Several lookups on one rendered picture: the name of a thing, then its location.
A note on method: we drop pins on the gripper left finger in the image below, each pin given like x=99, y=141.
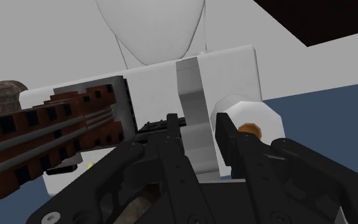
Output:
x=172, y=161

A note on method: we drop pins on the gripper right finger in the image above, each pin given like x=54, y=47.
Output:
x=259, y=167

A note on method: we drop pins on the black flat ridged object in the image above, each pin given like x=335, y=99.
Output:
x=154, y=125

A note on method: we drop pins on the white toilet paper roll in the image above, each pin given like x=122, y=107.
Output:
x=250, y=110

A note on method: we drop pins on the small yellow object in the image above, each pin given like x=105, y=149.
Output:
x=90, y=166

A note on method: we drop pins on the small black flat object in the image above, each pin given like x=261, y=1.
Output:
x=61, y=169

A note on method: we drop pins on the brown brick patterned box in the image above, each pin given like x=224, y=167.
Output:
x=42, y=130

